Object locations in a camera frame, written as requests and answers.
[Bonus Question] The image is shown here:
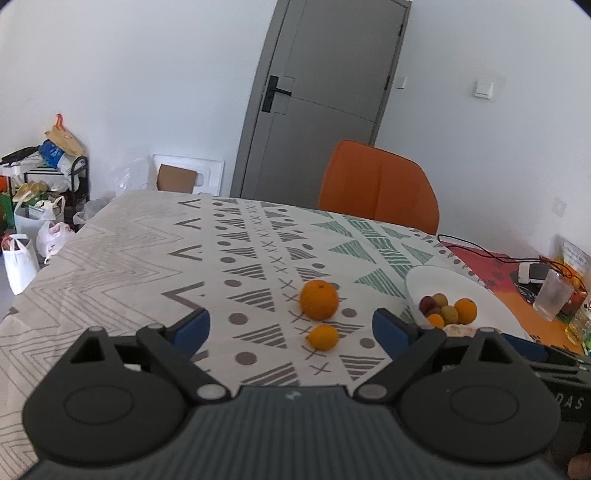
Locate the tiny orange kumquat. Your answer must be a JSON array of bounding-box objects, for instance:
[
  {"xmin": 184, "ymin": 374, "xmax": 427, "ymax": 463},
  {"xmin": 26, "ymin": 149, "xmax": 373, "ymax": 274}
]
[{"xmin": 427, "ymin": 313, "xmax": 446, "ymax": 329}]

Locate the small red fruit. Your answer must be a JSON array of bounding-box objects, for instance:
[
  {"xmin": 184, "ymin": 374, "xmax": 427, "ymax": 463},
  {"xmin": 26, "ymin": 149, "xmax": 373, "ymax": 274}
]
[{"xmin": 419, "ymin": 295, "xmax": 437, "ymax": 317}]

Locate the peeled pomelo segment right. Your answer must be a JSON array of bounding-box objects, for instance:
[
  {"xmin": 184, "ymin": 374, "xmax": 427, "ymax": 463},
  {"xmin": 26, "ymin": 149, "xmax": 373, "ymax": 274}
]
[{"xmin": 444, "ymin": 324, "xmax": 477, "ymax": 338}]

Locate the brown longan on plate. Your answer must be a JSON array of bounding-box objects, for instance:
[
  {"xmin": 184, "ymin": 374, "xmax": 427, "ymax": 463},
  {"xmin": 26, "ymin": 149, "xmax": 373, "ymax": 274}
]
[{"xmin": 433, "ymin": 293, "xmax": 449, "ymax": 308}]

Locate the white round plate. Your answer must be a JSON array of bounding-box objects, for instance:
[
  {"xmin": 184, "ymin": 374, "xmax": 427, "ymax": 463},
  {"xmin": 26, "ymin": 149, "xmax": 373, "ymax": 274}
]
[{"xmin": 405, "ymin": 265, "xmax": 532, "ymax": 341}]

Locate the medium orange mandarin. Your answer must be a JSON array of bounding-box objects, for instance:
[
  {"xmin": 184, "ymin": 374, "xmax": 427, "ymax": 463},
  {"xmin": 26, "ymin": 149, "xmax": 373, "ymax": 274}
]
[{"xmin": 454, "ymin": 298, "xmax": 478, "ymax": 325}]

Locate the small orange mandarin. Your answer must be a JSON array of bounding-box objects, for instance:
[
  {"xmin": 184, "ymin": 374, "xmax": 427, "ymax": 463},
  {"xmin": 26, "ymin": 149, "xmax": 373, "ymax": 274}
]
[{"xmin": 307, "ymin": 324, "xmax": 339, "ymax": 351}]

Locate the clear plastic cup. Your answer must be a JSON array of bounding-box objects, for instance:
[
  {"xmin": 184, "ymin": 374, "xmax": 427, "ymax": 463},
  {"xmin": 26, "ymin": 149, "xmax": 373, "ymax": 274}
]
[{"xmin": 533, "ymin": 269, "xmax": 574, "ymax": 322}]

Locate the large orange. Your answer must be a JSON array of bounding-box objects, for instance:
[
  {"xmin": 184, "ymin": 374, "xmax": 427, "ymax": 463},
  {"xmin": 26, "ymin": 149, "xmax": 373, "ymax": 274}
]
[{"xmin": 300, "ymin": 280, "xmax": 339, "ymax": 321}]

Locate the red orange mat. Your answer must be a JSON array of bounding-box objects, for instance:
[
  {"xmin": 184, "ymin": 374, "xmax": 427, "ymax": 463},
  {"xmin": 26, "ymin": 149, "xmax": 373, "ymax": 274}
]
[{"xmin": 443, "ymin": 241, "xmax": 584, "ymax": 354}]

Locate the patterned tablecloth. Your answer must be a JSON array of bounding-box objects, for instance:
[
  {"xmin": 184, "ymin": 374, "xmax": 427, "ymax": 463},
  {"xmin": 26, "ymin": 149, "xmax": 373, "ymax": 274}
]
[{"xmin": 1, "ymin": 190, "xmax": 474, "ymax": 479}]

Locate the brown cardboard box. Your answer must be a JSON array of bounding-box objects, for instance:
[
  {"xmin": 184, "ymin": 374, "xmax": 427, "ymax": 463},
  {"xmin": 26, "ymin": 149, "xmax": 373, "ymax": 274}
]
[{"xmin": 156, "ymin": 164, "xmax": 198, "ymax": 193}]

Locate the white plastic bag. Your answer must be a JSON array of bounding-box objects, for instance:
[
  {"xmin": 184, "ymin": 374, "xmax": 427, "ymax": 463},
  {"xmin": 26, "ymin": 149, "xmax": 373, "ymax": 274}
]
[{"xmin": 1, "ymin": 233, "xmax": 40, "ymax": 295}]

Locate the orange chair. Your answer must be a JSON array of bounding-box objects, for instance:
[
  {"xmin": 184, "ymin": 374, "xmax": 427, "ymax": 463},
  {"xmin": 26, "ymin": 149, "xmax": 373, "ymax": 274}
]
[{"xmin": 318, "ymin": 140, "xmax": 440, "ymax": 235}]

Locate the white foam board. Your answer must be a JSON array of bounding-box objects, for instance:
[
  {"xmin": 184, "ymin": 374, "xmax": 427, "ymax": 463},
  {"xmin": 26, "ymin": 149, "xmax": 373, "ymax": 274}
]
[{"xmin": 152, "ymin": 154, "xmax": 224, "ymax": 196}]

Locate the black metal rack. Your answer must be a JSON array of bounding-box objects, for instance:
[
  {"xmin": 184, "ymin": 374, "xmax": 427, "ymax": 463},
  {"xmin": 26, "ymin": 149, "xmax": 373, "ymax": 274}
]
[{"xmin": 24, "ymin": 156, "xmax": 90, "ymax": 231}]

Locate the brown paper bag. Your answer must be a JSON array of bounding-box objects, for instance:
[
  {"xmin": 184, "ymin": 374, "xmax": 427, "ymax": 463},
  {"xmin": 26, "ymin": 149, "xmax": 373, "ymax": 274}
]
[{"xmin": 45, "ymin": 113, "xmax": 86, "ymax": 158}]

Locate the grey door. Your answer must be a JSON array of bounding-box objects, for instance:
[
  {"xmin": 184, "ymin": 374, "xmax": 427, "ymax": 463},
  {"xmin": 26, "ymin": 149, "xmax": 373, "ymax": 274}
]
[{"xmin": 230, "ymin": 0, "xmax": 412, "ymax": 207}]

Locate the black cable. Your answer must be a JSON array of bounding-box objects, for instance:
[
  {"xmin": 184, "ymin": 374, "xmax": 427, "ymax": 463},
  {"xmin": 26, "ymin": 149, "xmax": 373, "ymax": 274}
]
[{"xmin": 435, "ymin": 233, "xmax": 555, "ymax": 266}]

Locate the white light switch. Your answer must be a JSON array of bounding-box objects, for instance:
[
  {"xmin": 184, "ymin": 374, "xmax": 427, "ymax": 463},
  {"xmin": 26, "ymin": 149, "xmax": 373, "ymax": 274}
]
[{"xmin": 474, "ymin": 80, "xmax": 494, "ymax": 100}]

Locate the black door handle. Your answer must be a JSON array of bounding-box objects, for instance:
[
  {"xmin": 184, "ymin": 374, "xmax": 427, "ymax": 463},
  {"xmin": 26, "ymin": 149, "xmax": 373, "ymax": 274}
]
[{"xmin": 262, "ymin": 75, "xmax": 293, "ymax": 113}]

